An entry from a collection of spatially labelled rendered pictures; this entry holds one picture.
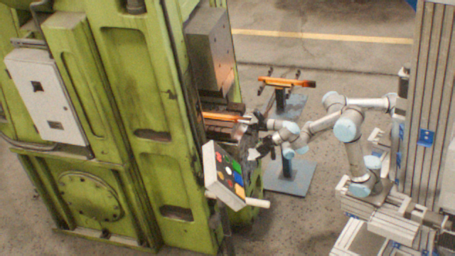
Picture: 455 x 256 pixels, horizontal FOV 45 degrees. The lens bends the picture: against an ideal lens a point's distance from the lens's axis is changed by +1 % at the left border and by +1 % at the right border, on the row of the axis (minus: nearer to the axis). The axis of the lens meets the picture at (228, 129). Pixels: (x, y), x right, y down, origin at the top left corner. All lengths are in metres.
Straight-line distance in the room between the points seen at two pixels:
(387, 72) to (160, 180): 2.80
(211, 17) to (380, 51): 3.06
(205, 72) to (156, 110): 0.38
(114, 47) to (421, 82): 1.66
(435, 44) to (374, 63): 3.04
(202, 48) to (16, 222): 2.52
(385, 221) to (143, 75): 1.65
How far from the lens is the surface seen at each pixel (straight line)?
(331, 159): 4.72
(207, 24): 3.17
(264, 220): 4.30
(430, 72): 2.88
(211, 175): 3.03
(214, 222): 3.84
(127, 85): 3.29
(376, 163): 3.22
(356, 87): 5.47
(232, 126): 3.61
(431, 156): 3.23
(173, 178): 3.71
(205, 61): 3.19
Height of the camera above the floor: 3.33
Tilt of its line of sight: 41 degrees down
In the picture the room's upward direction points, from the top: 10 degrees counter-clockwise
